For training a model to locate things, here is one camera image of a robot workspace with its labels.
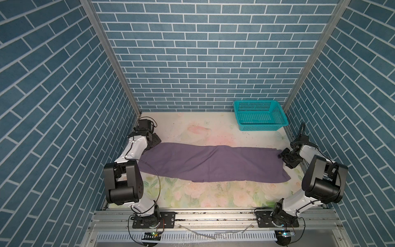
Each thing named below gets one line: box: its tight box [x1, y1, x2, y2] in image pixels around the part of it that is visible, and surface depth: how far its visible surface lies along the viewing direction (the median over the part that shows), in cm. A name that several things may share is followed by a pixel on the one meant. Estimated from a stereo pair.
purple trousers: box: [137, 142, 292, 183], surface depth 93 cm
